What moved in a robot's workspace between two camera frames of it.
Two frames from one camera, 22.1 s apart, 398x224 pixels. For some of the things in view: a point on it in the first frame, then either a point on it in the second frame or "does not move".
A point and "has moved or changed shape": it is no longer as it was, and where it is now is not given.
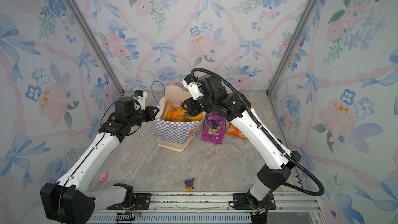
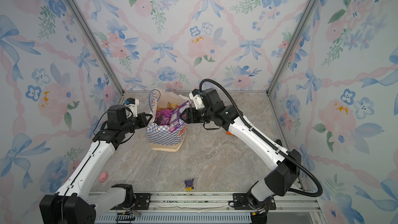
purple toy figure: (189, 186) does not move
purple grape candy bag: (214, 128) to (162, 117)
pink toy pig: (103, 177) does not move
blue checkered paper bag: (175, 135) has moved or changed shape
